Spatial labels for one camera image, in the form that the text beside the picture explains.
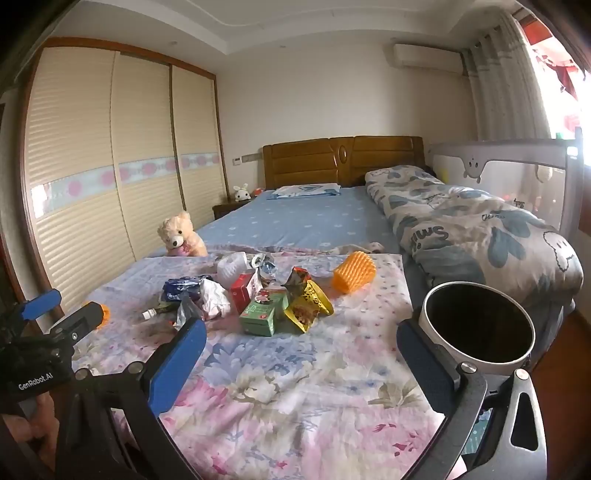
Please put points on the white rabbit plush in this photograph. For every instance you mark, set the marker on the white rabbit plush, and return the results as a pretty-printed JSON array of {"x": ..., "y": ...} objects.
[{"x": 241, "y": 194}]

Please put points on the plain green box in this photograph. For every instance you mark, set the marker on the plain green box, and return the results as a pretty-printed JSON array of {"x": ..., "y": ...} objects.
[{"x": 256, "y": 321}]

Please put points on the blue bedsheet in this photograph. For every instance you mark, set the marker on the blue bedsheet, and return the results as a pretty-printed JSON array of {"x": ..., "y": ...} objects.
[{"x": 300, "y": 221}]

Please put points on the white round waste bin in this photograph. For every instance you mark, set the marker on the white round waste bin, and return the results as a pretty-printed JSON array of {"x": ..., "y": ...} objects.
[{"x": 480, "y": 323}]

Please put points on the yellow snack wrapper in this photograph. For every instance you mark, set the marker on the yellow snack wrapper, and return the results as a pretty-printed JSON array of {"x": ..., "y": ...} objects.
[{"x": 309, "y": 310}]

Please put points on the orange knitted roll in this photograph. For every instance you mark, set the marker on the orange knitted roll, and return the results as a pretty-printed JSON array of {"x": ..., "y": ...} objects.
[{"x": 105, "y": 314}]

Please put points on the small dark bottle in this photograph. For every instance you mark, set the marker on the small dark bottle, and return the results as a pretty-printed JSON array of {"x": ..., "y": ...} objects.
[{"x": 148, "y": 314}]

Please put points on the silver crumpled wrapper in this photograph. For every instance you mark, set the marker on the silver crumpled wrapper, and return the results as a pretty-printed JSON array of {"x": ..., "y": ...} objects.
[{"x": 263, "y": 267}]

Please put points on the grey dotted curtain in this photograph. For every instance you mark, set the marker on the grey dotted curtain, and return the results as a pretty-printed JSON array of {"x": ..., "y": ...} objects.
[{"x": 503, "y": 83}]

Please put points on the person's left hand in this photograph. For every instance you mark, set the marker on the person's left hand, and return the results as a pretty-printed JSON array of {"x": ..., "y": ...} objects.
[{"x": 23, "y": 427}]

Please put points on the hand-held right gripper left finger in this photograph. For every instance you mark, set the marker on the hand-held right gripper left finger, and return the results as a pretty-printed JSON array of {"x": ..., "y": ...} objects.
[{"x": 178, "y": 364}]

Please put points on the white air conditioner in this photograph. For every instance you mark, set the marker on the white air conditioner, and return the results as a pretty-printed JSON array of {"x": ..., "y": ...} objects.
[{"x": 427, "y": 57}]

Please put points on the brown snack bag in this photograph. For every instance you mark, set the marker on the brown snack bag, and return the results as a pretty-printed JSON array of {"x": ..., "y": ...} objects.
[{"x": 295, "y": 279}]

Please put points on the pink floral blanket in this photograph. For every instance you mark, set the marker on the pink floral blanket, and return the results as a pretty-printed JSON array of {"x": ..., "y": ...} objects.
[{"x": 277, "y": 369}]

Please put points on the cream sliding door wardrobe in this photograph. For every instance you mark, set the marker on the cream sliding door wardrobe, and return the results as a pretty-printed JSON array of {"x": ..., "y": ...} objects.
[{"x": 92, "y": 161}]

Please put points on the orange foam fruit net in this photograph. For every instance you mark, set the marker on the orange foam fruit net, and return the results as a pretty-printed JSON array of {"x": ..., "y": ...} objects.
[{"x": 353, "y": 272}]

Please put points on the red hanging clothes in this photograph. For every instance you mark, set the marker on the red hanging clothes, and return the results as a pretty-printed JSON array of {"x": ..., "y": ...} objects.
[{"x": 554, "y": 69}]

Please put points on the grey mesh bed guard rail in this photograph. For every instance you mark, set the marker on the grey mesh bed guard rail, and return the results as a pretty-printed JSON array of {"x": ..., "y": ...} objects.
[{"x": 508, "y": 150}]

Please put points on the blue plastic wrapper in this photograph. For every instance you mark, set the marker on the blue plastic wrapper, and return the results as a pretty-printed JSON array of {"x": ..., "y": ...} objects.
[{"x": 180, "y": 286}]

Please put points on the white crumpled plastic bag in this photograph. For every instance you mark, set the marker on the white crumpled plastic bag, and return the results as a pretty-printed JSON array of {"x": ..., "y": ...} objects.
[{"x": 212, "y": 299}]

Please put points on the red drink carton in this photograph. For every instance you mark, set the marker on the red drink carton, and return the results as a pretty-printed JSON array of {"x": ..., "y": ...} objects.
[{"x": 241, "y": 293}]

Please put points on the blue white pillow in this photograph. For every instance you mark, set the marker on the blue white pillow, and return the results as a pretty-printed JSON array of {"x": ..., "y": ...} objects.
[{"x": 304, "y": 190}]

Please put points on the teal cardboard box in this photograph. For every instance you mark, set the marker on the teal cardboard box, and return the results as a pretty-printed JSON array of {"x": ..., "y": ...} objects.
[{"x": 478, "y": 421}]

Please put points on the beige teddy bear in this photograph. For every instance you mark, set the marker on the beige teddy bear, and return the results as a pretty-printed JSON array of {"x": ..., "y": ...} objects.
[{"x": 173, "y": 230}]

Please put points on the wooden nightstand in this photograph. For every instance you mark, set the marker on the wooden nightstand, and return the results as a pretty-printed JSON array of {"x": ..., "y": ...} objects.
[{"x": 226, "y": 210}]

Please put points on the grey wall socket plate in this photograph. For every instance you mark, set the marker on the grey wall socket plate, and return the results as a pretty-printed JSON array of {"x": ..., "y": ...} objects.
[{"x": 251, "y": 158}]

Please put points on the wooden headboard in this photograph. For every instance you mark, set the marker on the wooden headboard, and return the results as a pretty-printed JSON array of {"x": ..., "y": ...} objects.
[{"x": 300, "y": 161}]

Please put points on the pink beige cloth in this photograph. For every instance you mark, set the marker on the pink beige cloth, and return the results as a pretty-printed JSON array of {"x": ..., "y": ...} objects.
[{"x": 360, "y": 247}]

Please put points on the grey quilt with blue hearts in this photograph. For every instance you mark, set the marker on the grey quilt with blue hearts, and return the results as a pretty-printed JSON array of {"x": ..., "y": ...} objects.
[{"x": 461, "y": 221}]

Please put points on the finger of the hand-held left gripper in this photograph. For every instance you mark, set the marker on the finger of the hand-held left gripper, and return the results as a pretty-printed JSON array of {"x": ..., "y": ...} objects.
[
  {"x": 78, "y": 321},
  {"x": 41, "y": 304}
]

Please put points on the white round toy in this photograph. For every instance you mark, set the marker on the white round toy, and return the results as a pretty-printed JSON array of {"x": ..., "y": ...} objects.
[{"x": 544, "y": 174}]

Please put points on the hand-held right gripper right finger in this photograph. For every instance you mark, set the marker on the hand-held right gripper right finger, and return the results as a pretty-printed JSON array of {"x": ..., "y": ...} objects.
[{"x": 425, "y": 369}]

